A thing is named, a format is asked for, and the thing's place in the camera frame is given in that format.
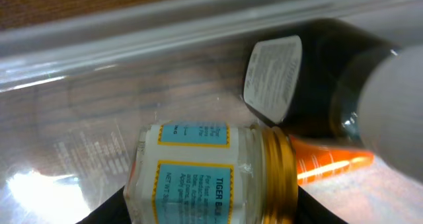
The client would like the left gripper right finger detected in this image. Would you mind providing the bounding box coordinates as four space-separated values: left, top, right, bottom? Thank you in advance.
295 186 347 224

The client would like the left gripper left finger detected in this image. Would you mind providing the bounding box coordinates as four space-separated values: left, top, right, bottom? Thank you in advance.
77 186 132 224

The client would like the orange tablet tube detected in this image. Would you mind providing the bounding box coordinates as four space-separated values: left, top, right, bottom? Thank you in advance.
289 135 375 185

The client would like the dark bottle white cap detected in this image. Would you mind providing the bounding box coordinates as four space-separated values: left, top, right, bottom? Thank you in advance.
243 19 422 181

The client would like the clear plastic container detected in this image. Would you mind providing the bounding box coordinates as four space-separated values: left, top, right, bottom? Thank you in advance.
1 0 422 223

